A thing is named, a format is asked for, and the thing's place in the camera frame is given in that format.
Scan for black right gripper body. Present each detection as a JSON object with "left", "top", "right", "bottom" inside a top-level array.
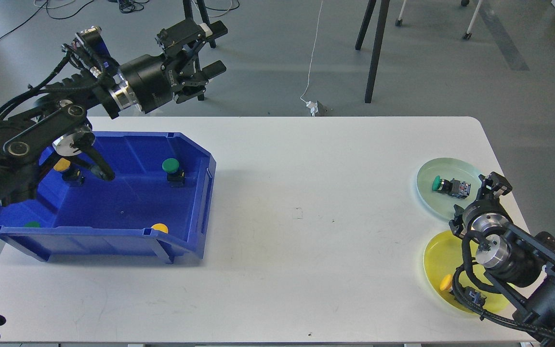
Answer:
[{"left": 472, "top": 172, "right": 513, "bottom": 207}]

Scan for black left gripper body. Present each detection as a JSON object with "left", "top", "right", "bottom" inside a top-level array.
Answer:
[{"left": 118, "top": 18, "right": 210, "bottom": 114}]

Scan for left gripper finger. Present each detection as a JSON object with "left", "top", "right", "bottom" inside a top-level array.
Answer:
[
  {"left": 196, "top": 21, "right": 228, "bottom": 43},
  {"left": 196, "top": 61, "right": 227, "bottom": 82}
]

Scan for green push button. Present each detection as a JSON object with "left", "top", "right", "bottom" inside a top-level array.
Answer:
[
  {"left": 161, "top": 158, "right": 185, "bottom": 187},
  {"left": 432, "top": 175, "right": 471, "bottom": 200}
]

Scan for yellow push button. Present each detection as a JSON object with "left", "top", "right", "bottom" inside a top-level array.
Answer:
[
  {"left": 151, "top": 223, "right": 169, "bottom": 234},
  {"left": 53, "top": 158, "right": 85, "bottom": 187},
  {"left": 438, "top": 274, "right": 487, "bottom": 310}
]

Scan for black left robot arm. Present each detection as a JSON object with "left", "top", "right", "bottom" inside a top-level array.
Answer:
[{"left": 0, "top": 18, "right": 228, "bottom": 207}]

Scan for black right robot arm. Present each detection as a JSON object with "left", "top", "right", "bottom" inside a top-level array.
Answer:
[{"left": 449, "top": 172, "right": 555, "bottom": 347}]

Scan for light green plate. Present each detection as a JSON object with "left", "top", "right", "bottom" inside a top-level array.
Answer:
[{"left": 416, "top": 158, "right": 482, "bottom": 220}]

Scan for yellow plate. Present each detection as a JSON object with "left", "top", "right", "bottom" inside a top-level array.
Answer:
[{"left": 423, "top": 230, "right": 509, "bottom": 314}]

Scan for yellow push button back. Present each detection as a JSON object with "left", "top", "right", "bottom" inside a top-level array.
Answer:
[{"left": 53, "top": 158, "right": 85, "bottom": 187}]

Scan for yellow push button front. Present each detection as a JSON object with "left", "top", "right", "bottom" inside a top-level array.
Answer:
[{"left": 151, "top": 223, "right": 169, "bottom": 234}]

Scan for green push button corner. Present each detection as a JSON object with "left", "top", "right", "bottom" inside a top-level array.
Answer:
[{"left": 23, "top": 220, "right": 41, "bottom": 228}]

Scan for black stand legs left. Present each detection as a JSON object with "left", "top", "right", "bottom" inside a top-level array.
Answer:
[{"left": 182, "top": 0, "right": 216, "bottom": 101}]

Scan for black stand legs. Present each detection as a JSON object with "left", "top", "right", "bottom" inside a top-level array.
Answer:
[
  {"left": 355, "top": 0, "right": 390, "bottom": 104},
  {"left": 182, "top": 0, "right": 216, "bottom": 101}
]

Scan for blue plastic bin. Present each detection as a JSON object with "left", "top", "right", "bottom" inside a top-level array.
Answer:
[{"left": 0, "top": 132, "right": 216, "bottom": 264}]

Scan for black stand legs right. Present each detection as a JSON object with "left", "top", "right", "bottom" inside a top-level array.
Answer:
[{"left": 355, "top": 0, "right": 390, "bottom": 104}]

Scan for white chair leg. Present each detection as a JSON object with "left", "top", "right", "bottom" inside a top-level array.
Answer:
[{"left": 395, "top": 0, "right": 408, "bottom": 27}]

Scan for black floor cables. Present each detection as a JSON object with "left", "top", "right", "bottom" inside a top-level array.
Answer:
[{"left": 0, "top": 0, "right": 239, "bottom": 78}]

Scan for white power cable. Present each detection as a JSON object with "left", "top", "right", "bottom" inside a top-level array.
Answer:
[{"left": 300, "top": 0, "right": 327, "bottom": 117}]

